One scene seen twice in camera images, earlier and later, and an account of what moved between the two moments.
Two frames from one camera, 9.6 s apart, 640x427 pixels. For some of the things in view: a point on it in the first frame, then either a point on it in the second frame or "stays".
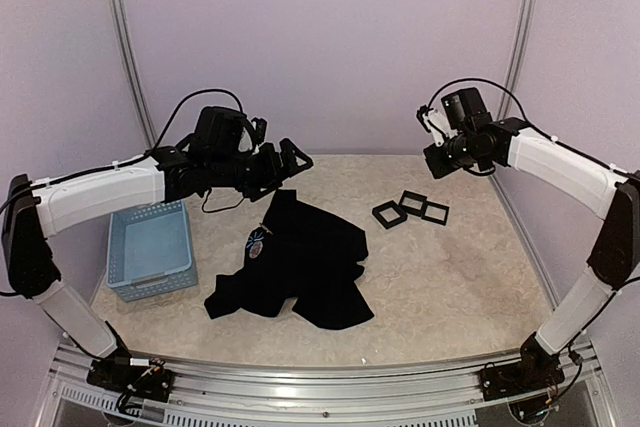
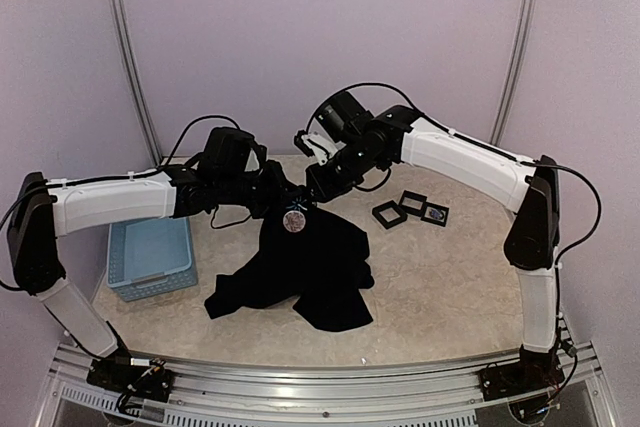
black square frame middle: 413,203 stays
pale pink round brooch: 255,249 → 294,221
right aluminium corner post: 525,29 stays
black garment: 309,257 stays
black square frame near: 389,214 stays
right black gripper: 439,167 → 324,189
